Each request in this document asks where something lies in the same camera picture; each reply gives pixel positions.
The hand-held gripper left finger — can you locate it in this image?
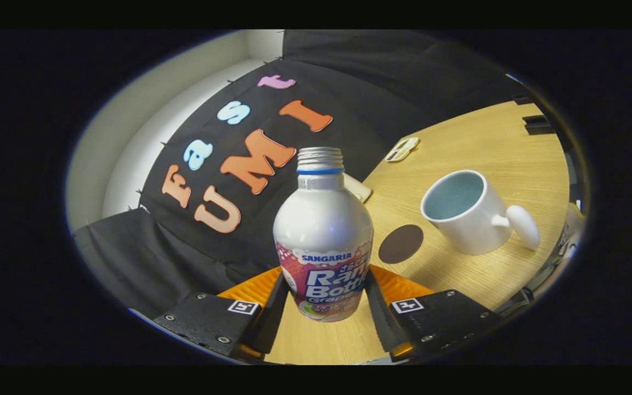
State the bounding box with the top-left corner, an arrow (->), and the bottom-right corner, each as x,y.
154,266 -> 289,363

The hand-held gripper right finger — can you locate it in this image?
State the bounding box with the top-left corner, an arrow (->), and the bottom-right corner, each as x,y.
364,264 -> 502,363

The brown round coaster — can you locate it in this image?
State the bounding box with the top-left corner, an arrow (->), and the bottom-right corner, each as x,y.
378,224 -> 424,264

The silver juice bottle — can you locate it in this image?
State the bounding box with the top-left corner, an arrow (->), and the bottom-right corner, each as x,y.
273,146 -> 375,323

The white cup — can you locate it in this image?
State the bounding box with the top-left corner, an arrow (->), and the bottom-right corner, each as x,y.
420,170 -> 541,256

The black backdrop cloth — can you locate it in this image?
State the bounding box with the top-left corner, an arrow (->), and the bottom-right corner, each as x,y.
72,30 -> 531,319

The white toaster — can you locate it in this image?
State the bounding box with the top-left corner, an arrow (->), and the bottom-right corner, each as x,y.
343,173 -> 373,204

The white divided tray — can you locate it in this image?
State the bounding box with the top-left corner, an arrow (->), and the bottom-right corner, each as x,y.
385,137 -> 421,163

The wooden table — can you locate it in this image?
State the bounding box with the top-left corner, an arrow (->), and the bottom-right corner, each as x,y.
264,100 -> 570,365

